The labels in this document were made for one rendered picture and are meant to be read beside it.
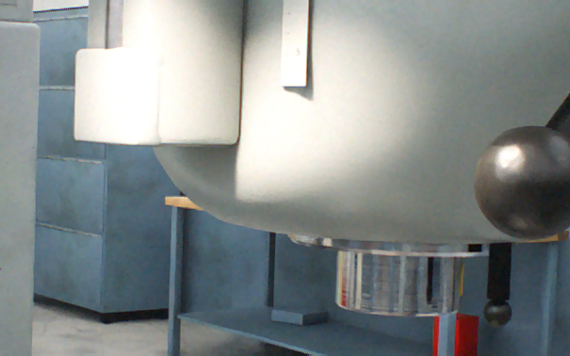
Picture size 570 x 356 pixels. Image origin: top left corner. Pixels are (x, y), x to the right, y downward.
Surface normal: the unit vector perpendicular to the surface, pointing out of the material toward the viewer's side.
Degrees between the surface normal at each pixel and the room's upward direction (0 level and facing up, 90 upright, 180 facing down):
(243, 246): 90
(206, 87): 90
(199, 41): 90
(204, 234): 90
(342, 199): 128
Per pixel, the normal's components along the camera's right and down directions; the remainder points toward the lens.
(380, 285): -0.39, 0.04
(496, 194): -0.71, 0.22
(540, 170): -0.04, -0.17
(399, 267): -0.14, 0.05
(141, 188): 0.61, 0.07
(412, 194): 0.11, 0.68
